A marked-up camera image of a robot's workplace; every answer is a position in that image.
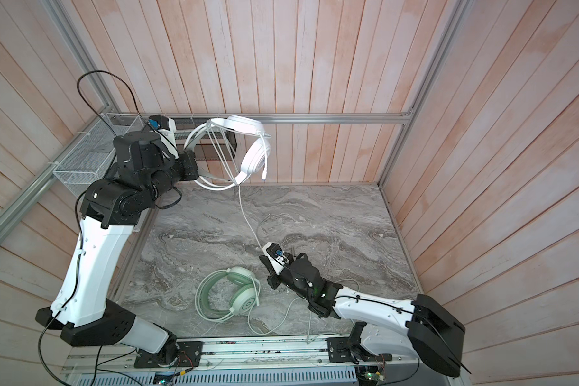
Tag green headphones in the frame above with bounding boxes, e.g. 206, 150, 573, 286
195, 266, 261, 323

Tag white headphones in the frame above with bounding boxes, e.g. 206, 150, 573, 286
182, 114, 273, 192

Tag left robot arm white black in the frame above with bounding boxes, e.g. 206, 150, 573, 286
35, 129, 199, 366

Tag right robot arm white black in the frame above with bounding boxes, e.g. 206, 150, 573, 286
260, 243, 466, 378

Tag black mesh basket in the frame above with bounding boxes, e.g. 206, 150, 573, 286
174, 117, 237, 161

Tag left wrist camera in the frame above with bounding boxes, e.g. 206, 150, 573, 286
148, 114, 179, 159

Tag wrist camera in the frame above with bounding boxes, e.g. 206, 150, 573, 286
262, 242, 291, 275
148, 114, 179, 159

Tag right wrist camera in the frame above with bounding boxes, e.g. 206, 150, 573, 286
262, 242, 291, 275

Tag white wire mesh shelf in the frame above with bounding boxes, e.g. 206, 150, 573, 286
53, 114, 143, 197

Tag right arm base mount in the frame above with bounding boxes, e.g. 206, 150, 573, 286
326, 322, 392, 365

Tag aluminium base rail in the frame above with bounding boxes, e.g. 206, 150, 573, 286
62, 334, 464, 386

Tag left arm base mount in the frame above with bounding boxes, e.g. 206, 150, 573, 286
133, 339, 204, 369

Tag aluminium frame bar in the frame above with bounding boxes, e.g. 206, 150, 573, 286
108, 113, 413, 125

